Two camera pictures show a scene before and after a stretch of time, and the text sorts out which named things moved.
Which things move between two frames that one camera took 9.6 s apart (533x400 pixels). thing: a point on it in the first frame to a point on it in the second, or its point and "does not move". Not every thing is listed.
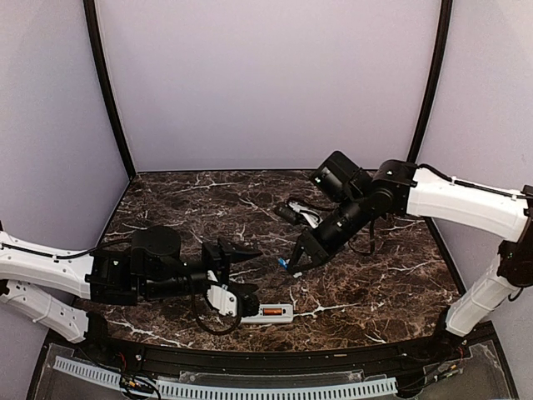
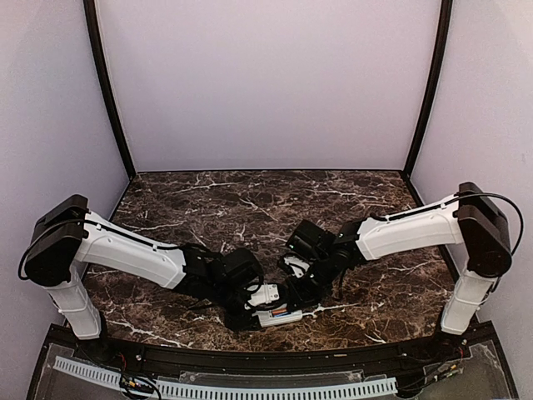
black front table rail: [347, 359] does not move
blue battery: [282, 263] to [286, 313]
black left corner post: [99, 57] does not move
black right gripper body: [320, 251] to [315, 287]
